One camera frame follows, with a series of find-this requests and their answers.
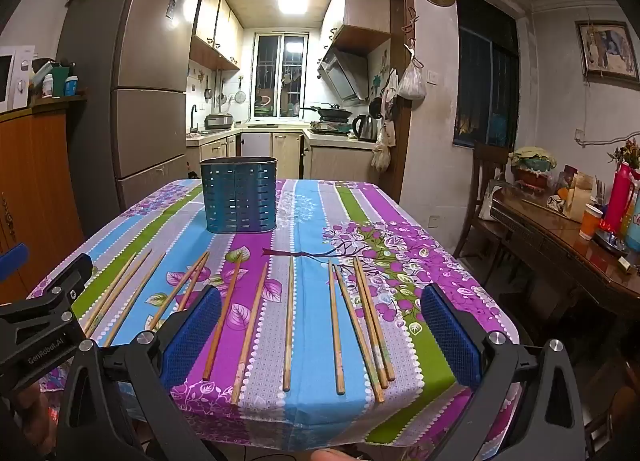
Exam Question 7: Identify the white microwave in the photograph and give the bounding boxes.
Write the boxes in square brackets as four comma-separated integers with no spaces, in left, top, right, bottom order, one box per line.
[0,45,36,112]

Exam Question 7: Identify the orange cup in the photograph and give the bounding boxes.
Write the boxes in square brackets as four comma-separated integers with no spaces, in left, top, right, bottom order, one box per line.
[580,204,604,241]

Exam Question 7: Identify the flower basket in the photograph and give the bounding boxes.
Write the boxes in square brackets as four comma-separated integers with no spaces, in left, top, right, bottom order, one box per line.
[509,146,558,189]

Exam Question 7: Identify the green container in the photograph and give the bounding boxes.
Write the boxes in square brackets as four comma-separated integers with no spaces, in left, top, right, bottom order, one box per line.
[50,66,71,97]

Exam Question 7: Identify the dried flower bouquet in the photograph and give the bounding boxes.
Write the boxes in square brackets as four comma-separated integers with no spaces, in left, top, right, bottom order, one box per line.
[607,137,640,169]

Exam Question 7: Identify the brown paper bag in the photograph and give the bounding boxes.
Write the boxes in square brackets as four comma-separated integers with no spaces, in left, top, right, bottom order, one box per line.
[567,172,594,222]

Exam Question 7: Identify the flower wall sticker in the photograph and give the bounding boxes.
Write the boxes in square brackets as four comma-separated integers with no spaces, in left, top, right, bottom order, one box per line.
[372,48,392,92]

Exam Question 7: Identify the black wok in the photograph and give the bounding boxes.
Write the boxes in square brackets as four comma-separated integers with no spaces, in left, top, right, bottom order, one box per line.
[300,104,353,122]

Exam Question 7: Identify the framed picture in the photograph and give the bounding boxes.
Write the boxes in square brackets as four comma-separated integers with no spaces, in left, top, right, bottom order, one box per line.
[575,21,640,84]

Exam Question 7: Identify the brown refrigerator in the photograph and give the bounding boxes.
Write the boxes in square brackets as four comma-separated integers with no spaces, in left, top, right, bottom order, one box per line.
[55,0,201,222]

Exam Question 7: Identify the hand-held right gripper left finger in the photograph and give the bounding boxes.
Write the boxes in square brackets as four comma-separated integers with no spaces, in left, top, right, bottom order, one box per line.
[55,285,223,461]

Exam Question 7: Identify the floral striped tablecloth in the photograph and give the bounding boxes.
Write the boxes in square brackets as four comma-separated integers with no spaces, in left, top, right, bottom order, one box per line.
[27,178,523,449]

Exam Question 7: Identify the set of wooden chopsticks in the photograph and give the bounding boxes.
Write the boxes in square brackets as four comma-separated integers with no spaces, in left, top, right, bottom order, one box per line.
[82,248,396,407]

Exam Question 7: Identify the orange wooden cabinet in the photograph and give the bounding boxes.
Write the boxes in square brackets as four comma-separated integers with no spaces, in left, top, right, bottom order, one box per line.
[0,96,88,302]

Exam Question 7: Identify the wooden chair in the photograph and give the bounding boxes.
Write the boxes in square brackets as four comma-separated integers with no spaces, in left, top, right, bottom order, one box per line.
[582,356,640,447]
[452,141,511,257]

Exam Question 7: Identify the dark wooden side table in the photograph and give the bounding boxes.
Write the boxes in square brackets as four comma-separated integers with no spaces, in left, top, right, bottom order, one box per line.
[489,181,640,329]

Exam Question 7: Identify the hanging beige bags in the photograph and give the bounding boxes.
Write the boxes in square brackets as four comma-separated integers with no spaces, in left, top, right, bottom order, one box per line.
[371,126,396,172]

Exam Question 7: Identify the kitchen base cabinets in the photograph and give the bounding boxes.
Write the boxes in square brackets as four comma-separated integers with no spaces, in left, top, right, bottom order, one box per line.
[186,125,381,183]

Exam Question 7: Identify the blue metal utensil holder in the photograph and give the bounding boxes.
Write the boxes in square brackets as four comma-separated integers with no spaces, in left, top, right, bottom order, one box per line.
[200,156,279,234]

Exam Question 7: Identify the red thermos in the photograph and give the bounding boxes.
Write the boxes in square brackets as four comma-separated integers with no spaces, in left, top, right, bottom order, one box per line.
[600,164,638,234]

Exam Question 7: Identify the kitchen window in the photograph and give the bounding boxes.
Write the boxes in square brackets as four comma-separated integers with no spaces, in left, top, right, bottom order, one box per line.
[252,31,308,119]

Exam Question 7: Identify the dark barred window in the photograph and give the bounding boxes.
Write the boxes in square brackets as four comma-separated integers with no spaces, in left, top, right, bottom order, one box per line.
[452,0,518,149]

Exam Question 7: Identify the wall cable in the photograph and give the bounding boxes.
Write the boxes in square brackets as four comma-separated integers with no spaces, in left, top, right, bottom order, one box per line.
[575,128,640,147]

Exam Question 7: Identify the electric kettle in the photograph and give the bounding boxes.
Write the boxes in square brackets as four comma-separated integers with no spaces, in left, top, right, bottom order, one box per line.
[352,114,379,142]

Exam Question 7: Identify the wall cabinet above hood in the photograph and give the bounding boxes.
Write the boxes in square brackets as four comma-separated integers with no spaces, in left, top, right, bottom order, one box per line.
[320,0,392,54]

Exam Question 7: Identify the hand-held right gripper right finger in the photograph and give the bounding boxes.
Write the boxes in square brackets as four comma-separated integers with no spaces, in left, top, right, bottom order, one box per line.
[420,283,586,461]

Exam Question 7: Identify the beige wall cabinets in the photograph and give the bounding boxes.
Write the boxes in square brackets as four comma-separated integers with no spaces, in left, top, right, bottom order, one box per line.
[190,0,246,72]

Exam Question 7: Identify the range hood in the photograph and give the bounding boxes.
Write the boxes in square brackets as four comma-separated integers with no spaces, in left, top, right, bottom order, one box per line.
[317,50,371,104]

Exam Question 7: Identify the white plastic bag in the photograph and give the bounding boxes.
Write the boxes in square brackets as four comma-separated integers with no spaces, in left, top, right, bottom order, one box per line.
[397,58,427,101]

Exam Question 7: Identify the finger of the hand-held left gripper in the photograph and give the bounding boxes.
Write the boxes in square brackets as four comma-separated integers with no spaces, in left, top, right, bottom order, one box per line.
[0,242,29,282]
[44,253,94,314]

